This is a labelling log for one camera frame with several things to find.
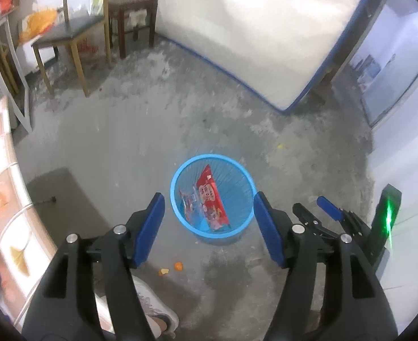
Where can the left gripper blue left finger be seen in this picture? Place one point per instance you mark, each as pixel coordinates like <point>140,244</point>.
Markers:
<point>150,223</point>

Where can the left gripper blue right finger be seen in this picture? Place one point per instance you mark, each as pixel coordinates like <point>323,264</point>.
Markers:
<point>273,224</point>

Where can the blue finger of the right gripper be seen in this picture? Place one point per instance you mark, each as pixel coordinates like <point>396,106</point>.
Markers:
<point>331,209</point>

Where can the blue plastic trash basket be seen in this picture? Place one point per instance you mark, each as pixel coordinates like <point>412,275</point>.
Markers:
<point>236,188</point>

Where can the orange peel piece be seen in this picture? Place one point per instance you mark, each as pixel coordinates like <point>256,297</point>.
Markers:
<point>163,272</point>

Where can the small orange fruit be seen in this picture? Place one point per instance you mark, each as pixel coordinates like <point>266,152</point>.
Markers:
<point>179,266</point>

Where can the red snack wrapper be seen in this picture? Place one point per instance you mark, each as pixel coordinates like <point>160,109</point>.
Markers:
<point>211,202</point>

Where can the white shoe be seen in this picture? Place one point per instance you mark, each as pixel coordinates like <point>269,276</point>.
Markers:
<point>162,319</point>

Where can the checkered ginkgo tablecloth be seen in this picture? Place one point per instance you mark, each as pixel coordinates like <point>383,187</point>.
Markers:
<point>26,248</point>

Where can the white mattress blue edge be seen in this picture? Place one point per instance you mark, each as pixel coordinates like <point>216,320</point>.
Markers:
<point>279,49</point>

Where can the wooden chair black seat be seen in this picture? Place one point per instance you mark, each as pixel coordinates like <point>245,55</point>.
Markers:
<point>69,33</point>

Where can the dark brown wooden stool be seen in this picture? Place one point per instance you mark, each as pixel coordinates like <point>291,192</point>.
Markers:
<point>131,16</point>

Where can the orange plastic bag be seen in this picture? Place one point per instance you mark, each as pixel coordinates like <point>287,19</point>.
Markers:
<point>36,24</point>

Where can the white metal shelf table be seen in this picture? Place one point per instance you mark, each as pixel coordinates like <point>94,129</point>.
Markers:
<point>8,85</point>

